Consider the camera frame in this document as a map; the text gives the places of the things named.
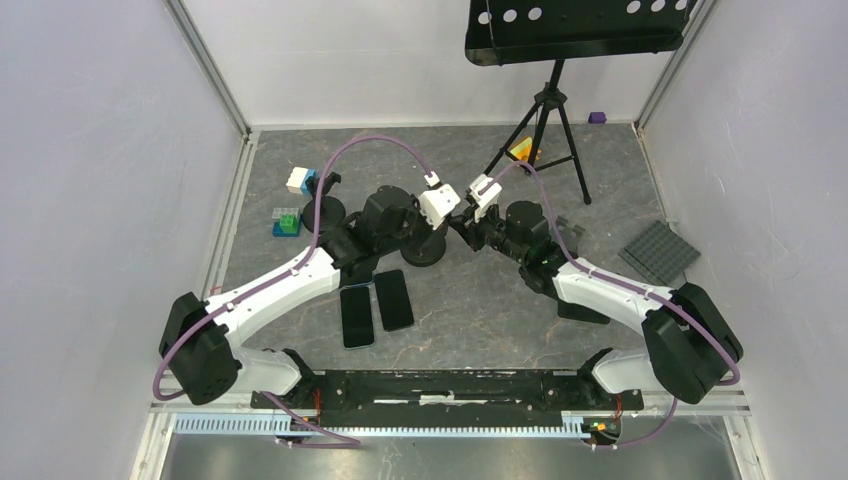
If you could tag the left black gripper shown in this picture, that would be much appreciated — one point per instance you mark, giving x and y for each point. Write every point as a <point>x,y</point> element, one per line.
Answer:
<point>413,207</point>

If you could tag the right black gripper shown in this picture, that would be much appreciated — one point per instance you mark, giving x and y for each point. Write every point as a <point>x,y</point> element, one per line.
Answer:
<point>470,229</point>

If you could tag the black round-base phone stand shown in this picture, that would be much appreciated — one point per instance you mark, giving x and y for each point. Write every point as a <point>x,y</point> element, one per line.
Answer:
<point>426,249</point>

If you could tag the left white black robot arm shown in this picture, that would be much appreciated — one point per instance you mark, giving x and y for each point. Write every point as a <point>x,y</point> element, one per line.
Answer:
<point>202,342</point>

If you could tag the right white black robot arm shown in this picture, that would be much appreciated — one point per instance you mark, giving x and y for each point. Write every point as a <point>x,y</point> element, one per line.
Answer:
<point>688,346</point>

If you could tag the black square-base phone holder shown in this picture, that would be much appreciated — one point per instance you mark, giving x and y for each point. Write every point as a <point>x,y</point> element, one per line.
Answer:
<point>576,312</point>

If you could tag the black music stand tripod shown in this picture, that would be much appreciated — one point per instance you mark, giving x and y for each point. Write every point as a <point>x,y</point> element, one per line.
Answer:
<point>503,33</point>

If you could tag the orange yellow block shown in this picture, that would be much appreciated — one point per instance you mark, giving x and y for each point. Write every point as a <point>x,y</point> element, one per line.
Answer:
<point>524,150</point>

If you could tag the middle black smartphone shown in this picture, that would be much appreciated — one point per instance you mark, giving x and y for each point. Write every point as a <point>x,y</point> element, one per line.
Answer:
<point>393,300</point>

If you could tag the black smartphone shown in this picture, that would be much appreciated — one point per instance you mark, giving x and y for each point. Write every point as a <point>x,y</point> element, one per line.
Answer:
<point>393,300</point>
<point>357,317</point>

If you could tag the lower left black smartphone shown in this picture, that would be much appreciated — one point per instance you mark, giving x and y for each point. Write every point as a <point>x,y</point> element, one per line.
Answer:
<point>357,317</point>

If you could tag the white and blue blocks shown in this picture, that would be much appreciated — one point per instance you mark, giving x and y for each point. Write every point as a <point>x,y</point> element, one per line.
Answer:
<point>298,180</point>

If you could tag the green white blue blocks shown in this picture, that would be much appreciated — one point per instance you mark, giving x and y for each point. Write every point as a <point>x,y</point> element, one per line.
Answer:
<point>286,222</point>

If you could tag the purple block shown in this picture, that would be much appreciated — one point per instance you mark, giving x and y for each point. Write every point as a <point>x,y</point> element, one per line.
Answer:
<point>597,117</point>

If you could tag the grey studded baseplate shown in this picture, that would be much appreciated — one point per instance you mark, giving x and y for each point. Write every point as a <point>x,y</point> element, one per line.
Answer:
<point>659,254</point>

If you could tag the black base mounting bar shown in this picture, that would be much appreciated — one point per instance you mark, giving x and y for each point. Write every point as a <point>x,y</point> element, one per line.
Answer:
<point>452,398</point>

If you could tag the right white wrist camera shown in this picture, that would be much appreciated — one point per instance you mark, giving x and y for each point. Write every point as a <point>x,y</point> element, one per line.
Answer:
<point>483,193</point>

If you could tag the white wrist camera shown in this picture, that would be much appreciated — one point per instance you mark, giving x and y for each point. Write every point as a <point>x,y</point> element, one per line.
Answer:
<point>438,201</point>
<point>483,193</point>

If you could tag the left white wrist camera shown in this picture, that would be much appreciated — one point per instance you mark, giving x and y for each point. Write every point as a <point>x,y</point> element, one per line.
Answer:
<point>438,201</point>

